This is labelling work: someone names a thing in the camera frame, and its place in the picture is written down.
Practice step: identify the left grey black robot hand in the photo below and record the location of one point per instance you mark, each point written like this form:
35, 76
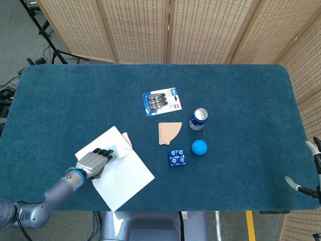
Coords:
91, 163

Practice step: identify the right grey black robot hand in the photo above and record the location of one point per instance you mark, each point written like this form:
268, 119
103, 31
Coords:
316, 175

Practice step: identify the teal cream bookmark with tassel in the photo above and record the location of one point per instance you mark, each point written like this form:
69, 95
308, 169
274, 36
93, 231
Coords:
120, 150

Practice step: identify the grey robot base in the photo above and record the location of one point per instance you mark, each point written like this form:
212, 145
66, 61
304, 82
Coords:
150, 226

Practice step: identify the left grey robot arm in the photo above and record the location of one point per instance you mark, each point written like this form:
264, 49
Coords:
50, 198

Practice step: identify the open lined white notebook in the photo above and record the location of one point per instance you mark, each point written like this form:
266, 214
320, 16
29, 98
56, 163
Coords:
125, 180

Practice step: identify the brown fan-shaped paper filter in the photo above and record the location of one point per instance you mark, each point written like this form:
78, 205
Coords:
168, 131

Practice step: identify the blue four-stud building block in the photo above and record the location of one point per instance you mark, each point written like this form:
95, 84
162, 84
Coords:
176, 157

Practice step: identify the binder clips blister pack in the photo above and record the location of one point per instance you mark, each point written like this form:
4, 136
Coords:
161, 101

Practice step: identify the dark teal table cover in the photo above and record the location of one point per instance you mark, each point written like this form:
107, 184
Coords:
238, 100

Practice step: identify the blue rubber ball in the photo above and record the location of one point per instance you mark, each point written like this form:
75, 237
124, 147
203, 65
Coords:
199, 147

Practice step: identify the blue white drink can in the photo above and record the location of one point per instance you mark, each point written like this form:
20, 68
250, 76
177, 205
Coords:
198, 119

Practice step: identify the black tripod stand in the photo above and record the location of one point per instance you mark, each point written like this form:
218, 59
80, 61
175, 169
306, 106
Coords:
50, 42

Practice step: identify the wicker folding screen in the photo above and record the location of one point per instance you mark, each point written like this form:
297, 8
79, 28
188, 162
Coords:
200, 30

